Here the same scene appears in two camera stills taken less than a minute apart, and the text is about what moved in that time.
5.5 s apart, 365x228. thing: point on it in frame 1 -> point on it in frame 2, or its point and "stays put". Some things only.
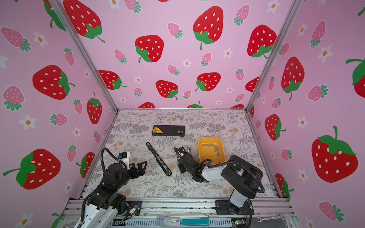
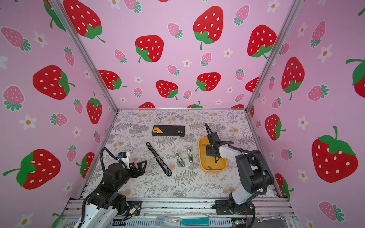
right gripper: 180,166 -> 207,149
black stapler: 159,161 stays put
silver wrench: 280,216 stays put
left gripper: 141,171 stays put
